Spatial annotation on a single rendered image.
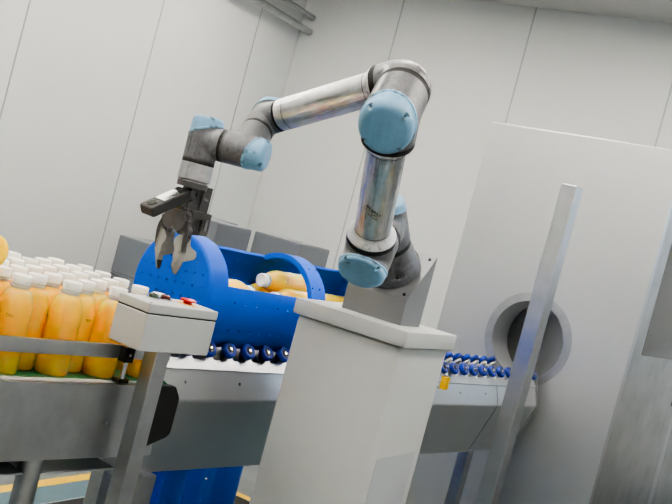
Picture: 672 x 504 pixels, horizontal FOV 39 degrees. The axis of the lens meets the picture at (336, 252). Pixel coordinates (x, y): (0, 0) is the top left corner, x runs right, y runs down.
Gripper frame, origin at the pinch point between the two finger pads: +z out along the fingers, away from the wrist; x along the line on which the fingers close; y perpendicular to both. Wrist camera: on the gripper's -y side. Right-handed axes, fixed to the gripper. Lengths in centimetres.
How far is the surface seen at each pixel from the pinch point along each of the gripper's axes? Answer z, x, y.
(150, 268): 4.3, 23.8, 17.7
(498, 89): -151, 217, 501
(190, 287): 5.4, 8.0, 17.7
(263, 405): 34, 1, 49
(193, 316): 7.5, -18.6, -6.0
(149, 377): 22.0, -15.3, -10.8
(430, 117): -120, 268, 494
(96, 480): 60, 22, 16
